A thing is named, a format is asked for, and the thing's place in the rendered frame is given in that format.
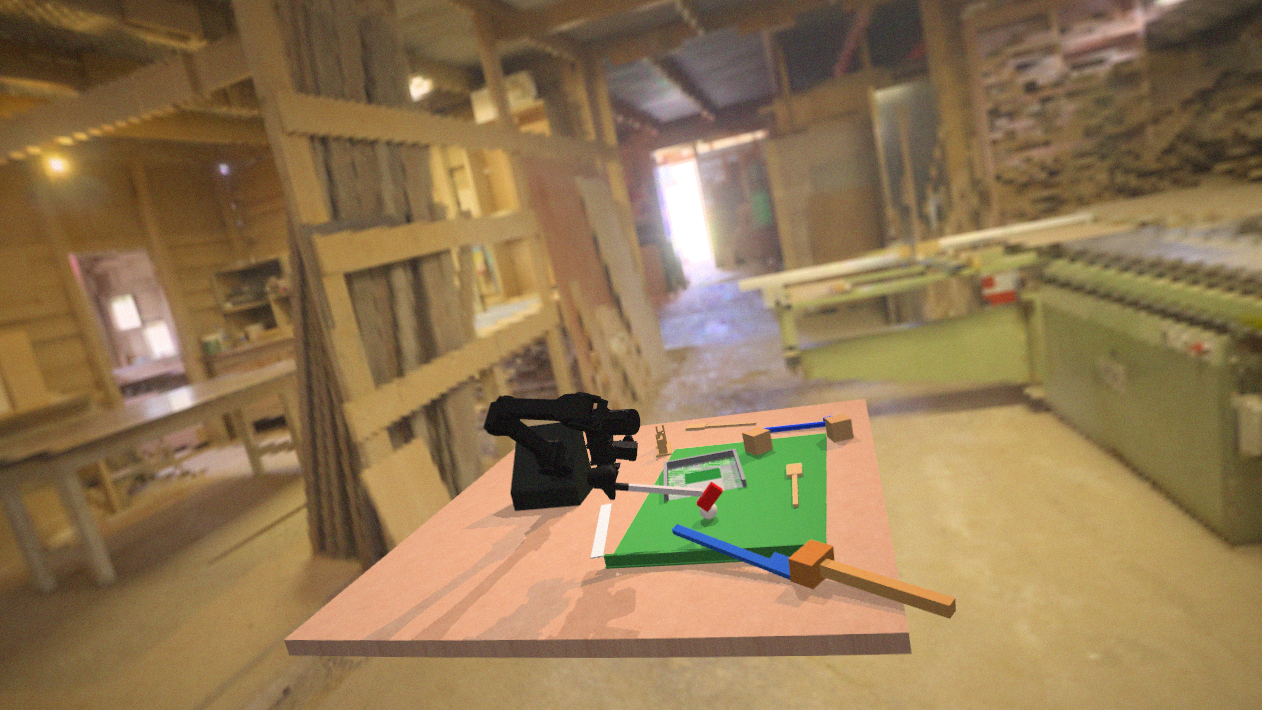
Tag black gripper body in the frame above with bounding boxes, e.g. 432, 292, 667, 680
586, 435, 617, 486

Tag green flat mat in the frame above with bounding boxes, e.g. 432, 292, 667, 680
615, 433, 827, 554

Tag tan cube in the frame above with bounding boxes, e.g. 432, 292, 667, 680
742, 428, 774, 457
824, 414, 854, 443

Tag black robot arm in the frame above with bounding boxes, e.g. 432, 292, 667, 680
483, 392, 640, 480

